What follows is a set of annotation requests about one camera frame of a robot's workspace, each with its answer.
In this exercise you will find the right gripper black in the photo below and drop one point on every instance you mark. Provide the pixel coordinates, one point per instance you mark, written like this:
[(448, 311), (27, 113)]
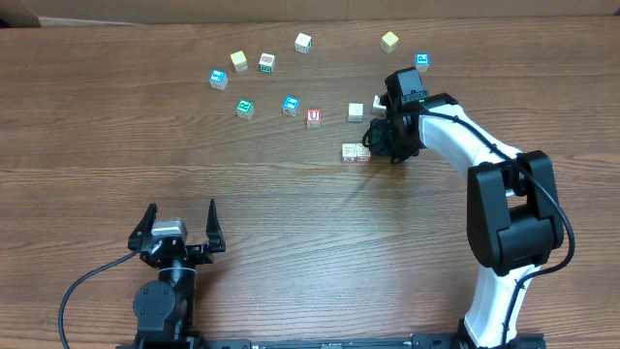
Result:
[(379, 147)]

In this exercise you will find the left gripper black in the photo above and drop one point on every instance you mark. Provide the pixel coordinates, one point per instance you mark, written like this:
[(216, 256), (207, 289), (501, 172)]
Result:
[(202, 254)]

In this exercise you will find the white block red C side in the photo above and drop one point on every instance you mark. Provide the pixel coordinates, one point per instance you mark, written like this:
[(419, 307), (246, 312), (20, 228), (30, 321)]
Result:
[(363, 153)]

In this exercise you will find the blue L block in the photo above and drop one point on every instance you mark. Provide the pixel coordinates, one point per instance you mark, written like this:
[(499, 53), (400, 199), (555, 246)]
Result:
[(348, 152)]

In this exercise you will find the red U block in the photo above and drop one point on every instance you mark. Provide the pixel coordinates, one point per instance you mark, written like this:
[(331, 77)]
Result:
[(313, 118)]

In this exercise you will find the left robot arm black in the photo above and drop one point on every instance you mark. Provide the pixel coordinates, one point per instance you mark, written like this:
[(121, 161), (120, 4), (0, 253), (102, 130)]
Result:
[(165, 307)]

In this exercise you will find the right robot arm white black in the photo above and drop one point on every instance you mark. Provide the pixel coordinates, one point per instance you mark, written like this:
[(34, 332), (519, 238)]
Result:
[(514, 219)]

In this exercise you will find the white patterned block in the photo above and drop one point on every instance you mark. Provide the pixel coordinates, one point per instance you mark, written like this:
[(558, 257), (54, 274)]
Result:
[(378, 106)]

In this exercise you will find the plain white block centre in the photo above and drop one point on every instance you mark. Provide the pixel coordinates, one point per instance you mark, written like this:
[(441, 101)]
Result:
[(355, 112)]

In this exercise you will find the blue P block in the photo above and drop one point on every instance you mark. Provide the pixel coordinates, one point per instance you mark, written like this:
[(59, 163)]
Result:
[(422, 61)]

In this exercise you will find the yellow 8 block top right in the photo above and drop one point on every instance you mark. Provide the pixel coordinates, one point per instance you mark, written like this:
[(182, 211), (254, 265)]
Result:
[(389, 42)]

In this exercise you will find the blue block centre left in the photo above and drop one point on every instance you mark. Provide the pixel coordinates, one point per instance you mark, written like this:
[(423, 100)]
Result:
[(290, 105)]

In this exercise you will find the white block top centre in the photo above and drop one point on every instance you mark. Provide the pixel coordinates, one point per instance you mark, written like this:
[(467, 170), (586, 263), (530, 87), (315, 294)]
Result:
[(303, 43)]

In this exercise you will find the green R block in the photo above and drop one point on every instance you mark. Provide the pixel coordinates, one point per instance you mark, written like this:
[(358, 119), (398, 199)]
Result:
[(245, 109)]

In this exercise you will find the white block green side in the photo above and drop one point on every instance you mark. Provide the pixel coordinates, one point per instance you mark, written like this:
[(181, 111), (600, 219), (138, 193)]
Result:
[(266, 63)]

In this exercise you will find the blue block far left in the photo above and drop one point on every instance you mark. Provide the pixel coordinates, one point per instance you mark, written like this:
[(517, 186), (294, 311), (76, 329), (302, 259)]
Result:
[(218, 79)]

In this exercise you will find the yellow block top left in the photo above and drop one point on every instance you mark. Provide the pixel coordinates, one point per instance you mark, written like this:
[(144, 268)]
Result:
[(239, 61)]

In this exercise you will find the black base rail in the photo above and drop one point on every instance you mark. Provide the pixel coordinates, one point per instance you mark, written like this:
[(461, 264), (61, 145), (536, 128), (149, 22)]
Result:
[(334, 343)]

